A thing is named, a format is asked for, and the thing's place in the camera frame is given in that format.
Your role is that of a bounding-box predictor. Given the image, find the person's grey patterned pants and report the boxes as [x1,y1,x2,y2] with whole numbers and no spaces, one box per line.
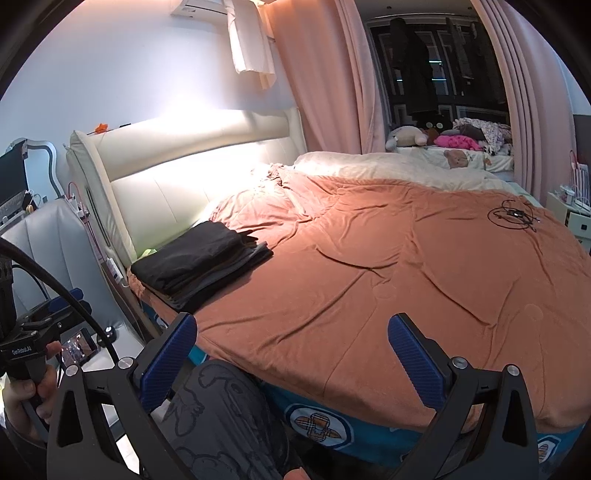
[152,360,305,480]

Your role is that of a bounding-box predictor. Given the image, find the white air conditioner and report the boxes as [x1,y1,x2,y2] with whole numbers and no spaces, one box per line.
[171,0,229,19]

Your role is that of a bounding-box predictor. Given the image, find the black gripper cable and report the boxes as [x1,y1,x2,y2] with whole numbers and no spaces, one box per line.
[0,240,123,363]

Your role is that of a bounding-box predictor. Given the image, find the cream padded headboard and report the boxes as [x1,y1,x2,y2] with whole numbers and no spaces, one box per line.
[67,107,308,273]

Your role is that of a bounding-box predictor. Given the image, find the white window seat sheet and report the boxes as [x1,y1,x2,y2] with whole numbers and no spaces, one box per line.
[402,145,515,174]

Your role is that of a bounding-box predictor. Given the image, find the pink curtain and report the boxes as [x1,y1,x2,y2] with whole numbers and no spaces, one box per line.
[471,0,578,208]
[268,0,389,155]

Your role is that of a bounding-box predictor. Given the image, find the dark hanging clothes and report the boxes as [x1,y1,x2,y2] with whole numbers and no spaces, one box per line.
[445,18,481,93]

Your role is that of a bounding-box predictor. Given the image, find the dark window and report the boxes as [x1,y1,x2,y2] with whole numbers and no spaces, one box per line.
[367,16,511,125]

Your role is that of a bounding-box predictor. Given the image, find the black sweater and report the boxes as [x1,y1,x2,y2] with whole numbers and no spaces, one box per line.
[130,220,259,296]

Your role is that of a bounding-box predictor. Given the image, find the striped gift bag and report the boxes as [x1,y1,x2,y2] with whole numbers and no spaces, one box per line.
[568,150,591,208]

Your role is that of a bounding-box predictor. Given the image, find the pink cloth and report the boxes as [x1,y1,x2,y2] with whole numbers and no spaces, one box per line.
[436,134,481,151]

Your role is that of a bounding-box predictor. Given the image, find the person's left hand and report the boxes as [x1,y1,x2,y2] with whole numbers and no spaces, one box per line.
[4,340,64,431]

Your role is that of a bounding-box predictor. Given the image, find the white nightstand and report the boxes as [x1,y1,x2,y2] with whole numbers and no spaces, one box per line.
[547,191,591,252]

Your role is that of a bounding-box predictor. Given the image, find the teal printed bed sheet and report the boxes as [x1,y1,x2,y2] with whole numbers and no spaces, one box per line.
[139,295,587,462]

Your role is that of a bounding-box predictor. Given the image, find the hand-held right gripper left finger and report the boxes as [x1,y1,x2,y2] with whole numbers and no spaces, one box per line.
[46,311,199,480]

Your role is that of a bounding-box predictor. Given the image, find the cream plush toy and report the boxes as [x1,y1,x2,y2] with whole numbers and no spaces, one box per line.
[385,126,430,151]

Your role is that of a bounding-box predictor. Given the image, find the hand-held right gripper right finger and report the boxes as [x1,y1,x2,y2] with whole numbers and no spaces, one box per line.
[387,311,541,480]

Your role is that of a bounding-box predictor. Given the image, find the black hanging coat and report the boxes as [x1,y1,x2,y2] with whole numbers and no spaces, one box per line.
[390,16,437,116]

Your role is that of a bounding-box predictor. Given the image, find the grey folded clothes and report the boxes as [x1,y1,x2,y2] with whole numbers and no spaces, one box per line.
[168,242,274,311]

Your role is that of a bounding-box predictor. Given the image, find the floral clothes pile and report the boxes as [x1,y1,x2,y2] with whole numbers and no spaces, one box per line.
[452,117,513,155]

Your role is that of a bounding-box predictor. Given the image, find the white hanging shirt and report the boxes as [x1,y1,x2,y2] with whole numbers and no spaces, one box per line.
[224,0,278,90]

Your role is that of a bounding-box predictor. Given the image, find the orange blanket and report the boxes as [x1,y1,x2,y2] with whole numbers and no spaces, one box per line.
[127,164,591,435]

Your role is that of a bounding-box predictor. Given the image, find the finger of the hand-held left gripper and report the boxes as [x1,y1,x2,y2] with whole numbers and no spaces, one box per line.
[44,288,93,326]

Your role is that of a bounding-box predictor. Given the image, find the black cable bundle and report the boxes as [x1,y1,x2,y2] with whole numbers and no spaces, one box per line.
[489,199,541,232]

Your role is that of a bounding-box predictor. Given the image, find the cream blanket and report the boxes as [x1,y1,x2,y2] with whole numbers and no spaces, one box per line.
[293,151,522,195]

